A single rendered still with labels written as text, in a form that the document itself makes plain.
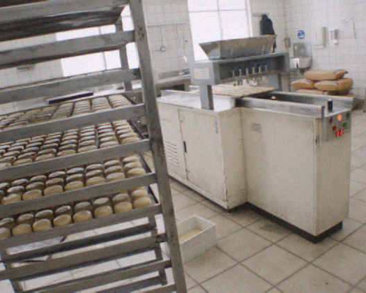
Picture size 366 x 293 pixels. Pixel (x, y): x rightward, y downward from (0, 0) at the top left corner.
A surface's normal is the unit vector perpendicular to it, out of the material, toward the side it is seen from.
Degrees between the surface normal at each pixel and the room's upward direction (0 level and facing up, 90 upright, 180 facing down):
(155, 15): 90
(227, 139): 90
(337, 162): 90
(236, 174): 90
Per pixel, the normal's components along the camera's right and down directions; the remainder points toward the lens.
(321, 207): 0.48, 0.18
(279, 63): -0.87, 0.24
